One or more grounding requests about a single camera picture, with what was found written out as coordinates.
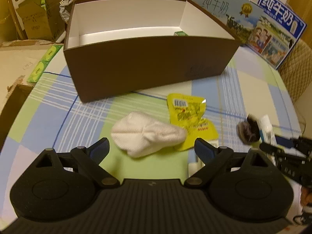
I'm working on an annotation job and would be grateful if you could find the dark purple velvet scrunchie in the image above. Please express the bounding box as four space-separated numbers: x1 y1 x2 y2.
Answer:
237 114 260 145

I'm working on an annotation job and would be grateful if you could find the yellow snack packet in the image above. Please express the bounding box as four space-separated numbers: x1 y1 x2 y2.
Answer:
167 93 218 151

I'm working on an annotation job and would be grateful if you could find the white cloth sock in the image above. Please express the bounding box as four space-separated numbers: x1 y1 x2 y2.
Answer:
111 112 187 159

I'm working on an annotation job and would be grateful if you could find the green white medicine box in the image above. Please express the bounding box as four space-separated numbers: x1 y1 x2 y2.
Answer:
174 31 188 36

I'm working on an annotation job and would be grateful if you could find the white pill bottle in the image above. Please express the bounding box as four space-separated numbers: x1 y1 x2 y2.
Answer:
257 115 277 146

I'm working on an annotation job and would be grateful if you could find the beige quilted chair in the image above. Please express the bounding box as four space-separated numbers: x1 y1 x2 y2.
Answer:
278 39 311 103

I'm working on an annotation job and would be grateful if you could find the green tissue pack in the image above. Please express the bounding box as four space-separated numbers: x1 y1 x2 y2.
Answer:
27 44 63 83

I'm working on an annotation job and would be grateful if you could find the brown cardboard storage box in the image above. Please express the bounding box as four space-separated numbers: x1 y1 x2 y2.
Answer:
63 0 241 103

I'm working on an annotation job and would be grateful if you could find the dark blue milk carton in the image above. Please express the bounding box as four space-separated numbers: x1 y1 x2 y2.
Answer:
247 0 307 69

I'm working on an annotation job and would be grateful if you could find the large flat cardboard box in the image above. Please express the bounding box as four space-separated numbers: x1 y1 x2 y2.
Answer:
0 40 53 109

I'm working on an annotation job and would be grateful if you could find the light blue milk carton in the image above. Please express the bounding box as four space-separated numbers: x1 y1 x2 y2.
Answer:
192 0 263 44

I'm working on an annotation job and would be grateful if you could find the yellow plastic bag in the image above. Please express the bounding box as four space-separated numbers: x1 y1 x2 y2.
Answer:
0 0 17 43

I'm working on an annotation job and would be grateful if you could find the brown cardboard box with handle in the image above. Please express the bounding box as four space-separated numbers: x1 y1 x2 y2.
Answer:
7 0 65 42

